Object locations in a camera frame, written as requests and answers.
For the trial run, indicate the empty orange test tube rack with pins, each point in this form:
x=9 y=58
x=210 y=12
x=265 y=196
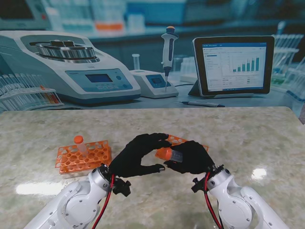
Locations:
x=95 y=157

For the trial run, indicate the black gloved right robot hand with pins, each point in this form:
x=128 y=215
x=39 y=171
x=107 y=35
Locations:
x=195 y=158

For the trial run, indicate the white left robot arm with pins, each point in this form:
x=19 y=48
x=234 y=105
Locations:
x=69 y=205

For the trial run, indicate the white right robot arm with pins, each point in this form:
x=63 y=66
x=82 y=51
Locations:
x=245 y=202

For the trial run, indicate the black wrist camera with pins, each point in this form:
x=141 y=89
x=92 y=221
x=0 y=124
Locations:
x=199 y=185
x=122 y=187

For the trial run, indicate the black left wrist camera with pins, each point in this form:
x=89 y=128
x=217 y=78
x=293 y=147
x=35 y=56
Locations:
x=122 y=187

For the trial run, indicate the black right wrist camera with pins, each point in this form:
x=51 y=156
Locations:
x=199 y=185

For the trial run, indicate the printed laboratory backdrop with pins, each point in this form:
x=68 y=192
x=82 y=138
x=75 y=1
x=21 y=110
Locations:
x=143 y=47

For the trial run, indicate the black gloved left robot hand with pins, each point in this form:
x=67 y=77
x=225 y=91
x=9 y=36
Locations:
x=131 y=157

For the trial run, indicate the clear plastic test tube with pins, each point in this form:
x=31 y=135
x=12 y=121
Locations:
x=83 y=149
x=177 y=156

